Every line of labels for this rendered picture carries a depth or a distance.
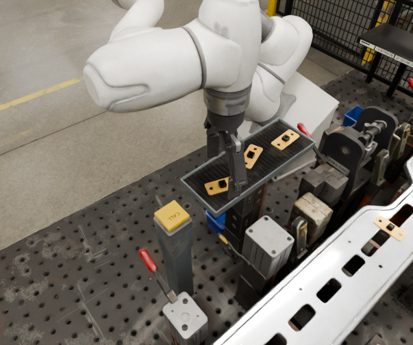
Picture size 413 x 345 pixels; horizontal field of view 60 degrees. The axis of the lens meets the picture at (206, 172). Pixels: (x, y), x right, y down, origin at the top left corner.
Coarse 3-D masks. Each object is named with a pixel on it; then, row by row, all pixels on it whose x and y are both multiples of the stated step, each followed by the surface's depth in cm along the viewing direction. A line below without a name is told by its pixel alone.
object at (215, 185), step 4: (220, 180) 89; (224, 180) 88; (208, 184) 88; (212, 184) 88; (216, 184) 88; (220, 184) 87; (224, 184) 87; (208, 188) 88; (216, 188) 88; (220, 188) 88; (224, 188) 88; (208, 192) 87; (212, 192) 87; (216, 192) 87; (220, 192) 87
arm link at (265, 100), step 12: (264, 72) 130; (252, 84) 128; (264, 84) 130; (276, 84) 132; (252, 96) 129; (264, 96) 132; (276, 96) 136; (252, 108) 133; (264, 108) 136; (276, 108) 141; (264, 120) 145
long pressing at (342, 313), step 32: (352, 224) 100; (320, 256) 93; (352, 256) 93; (384, 256) 93; (288, 288) 88; (320, 288) 88; (352, 288) 88; (384, 288) 88; (256, 320) 83; (288, 320) 83; (320, 320) 83; (352, 320) 83
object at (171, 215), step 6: (168, 204) 85; (174, 204) 85; (162, 210) 84; (168, 210) 84; (174, 210) 84; (180, 210) 84; (156, 216) 83; (162, 216) 82; (168, 216) 82; (174, 216) 82; (180, 216) 82; (186, 216) 82; (162, 222) 82; (168, 222) 81; (174, 222) 81; (180, 222) 82; (168, 228) 80; (174, 228) 81
